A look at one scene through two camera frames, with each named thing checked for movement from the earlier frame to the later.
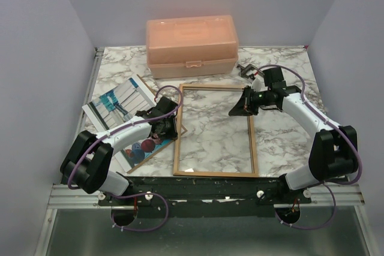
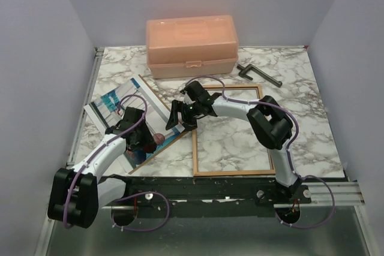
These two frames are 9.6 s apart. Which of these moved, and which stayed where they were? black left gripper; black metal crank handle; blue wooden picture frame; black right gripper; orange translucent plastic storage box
Moved: blue wooden picture frame; black left gripper; black right gripper
Stayed: orange translucent plastic storage box; black metal crank handle
